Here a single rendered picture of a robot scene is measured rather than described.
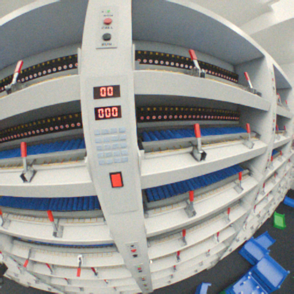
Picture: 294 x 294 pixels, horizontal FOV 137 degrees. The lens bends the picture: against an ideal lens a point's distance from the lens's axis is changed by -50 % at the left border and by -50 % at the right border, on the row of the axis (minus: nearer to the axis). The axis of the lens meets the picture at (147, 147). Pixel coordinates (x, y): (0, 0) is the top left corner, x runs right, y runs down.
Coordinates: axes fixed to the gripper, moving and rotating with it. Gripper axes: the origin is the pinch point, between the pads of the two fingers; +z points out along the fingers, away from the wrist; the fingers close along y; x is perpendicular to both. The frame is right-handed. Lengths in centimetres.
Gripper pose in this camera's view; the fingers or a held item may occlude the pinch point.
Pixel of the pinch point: (0, 267)
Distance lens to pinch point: 68.2
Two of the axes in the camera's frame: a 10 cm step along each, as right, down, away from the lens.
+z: -2.1, -0.2, 9.8
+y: -9.7, 1.0, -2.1
